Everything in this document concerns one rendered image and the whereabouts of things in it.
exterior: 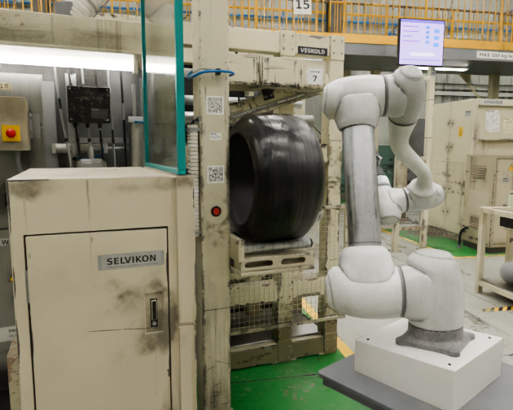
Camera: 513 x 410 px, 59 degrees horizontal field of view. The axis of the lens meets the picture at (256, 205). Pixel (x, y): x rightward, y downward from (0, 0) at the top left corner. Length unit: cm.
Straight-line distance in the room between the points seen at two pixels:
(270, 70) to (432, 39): 409
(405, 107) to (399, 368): 79
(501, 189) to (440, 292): 508
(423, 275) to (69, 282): 93
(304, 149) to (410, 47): 430
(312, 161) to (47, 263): 116
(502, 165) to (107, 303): 573
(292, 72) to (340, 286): 134
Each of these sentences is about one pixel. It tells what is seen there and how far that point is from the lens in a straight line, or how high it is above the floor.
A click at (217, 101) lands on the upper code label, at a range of 196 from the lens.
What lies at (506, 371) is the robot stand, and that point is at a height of 65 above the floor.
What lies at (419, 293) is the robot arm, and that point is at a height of 93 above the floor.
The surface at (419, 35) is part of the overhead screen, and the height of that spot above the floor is 268.
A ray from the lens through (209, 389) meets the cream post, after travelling 222.
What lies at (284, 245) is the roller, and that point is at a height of 90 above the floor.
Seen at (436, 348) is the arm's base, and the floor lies 77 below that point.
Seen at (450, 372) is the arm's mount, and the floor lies 76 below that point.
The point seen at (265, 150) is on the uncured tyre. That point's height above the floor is 132.
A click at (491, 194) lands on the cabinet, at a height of 75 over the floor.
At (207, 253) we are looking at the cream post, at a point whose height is 88.
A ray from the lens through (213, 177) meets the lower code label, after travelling 195.
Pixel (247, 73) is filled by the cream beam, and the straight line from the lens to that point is 230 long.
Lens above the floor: 133
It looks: 7 degrees down
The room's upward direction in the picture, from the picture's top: straight up
